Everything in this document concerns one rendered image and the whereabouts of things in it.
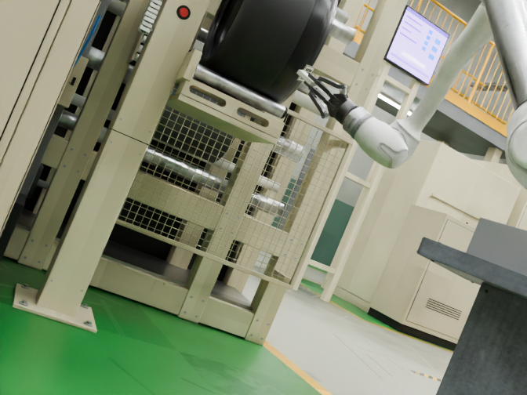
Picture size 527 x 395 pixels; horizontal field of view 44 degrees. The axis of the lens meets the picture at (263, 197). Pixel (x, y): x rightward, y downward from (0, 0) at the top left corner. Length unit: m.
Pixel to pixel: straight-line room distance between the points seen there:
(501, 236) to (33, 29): 1.07
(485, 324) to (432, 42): 5.25
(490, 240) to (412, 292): 5.08
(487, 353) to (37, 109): 1.08
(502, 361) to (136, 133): 1.29
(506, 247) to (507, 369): 0.26
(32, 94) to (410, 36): 5.32
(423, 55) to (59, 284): 4.97
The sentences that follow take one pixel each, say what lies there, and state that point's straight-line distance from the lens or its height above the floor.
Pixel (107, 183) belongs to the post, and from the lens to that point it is 2.14.
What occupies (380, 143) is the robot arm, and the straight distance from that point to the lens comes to 1.92.
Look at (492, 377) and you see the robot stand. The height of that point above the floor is 0.43.
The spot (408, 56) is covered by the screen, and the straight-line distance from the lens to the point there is 6.42.
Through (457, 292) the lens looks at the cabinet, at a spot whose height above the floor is 0.57.
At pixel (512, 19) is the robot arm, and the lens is 1.66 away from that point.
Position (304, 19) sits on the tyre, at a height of 1.17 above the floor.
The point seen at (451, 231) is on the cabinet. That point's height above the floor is 1.11.
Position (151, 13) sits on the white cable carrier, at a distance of 2.18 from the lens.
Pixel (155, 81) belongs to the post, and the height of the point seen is 0.82.
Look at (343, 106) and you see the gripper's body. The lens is 1.99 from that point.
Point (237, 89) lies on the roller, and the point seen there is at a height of 0.90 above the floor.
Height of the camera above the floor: 0.56
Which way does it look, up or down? 1 degrees up
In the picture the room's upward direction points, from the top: 23 degrees clockwise
